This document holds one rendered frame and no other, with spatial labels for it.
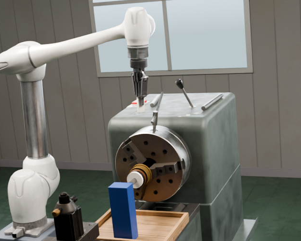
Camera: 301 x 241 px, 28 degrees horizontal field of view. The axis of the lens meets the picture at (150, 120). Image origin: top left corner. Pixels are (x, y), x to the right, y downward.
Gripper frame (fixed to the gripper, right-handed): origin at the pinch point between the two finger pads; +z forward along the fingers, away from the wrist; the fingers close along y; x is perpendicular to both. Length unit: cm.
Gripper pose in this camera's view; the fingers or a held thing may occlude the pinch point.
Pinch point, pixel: (140, 104)
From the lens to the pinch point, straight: 259.3
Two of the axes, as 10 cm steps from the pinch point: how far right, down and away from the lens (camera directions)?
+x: 8.9, -1.6, 4.2
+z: 0.5, 9.7, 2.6
